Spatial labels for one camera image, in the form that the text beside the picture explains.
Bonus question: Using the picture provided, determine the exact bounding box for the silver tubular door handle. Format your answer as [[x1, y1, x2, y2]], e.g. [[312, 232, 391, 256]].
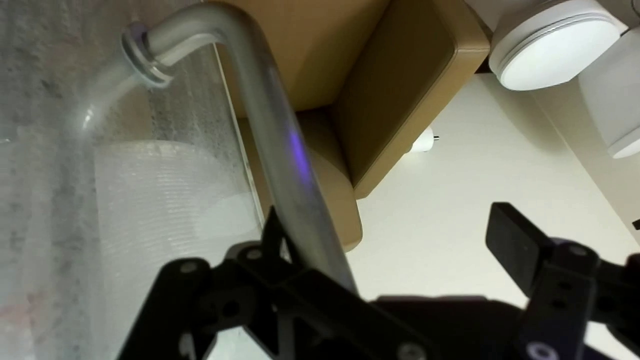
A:
[[118, 2, 363, 298]]

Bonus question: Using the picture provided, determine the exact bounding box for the frosted glass shower door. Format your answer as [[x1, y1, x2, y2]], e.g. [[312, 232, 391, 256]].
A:
[[0, 0, 268, 360]]

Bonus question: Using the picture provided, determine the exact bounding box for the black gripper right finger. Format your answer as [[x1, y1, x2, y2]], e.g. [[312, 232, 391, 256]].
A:
[[485, 199, 640, 360]]

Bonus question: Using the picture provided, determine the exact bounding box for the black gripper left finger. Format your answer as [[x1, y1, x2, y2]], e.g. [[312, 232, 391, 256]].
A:
[[118, 203, 376, 360]]

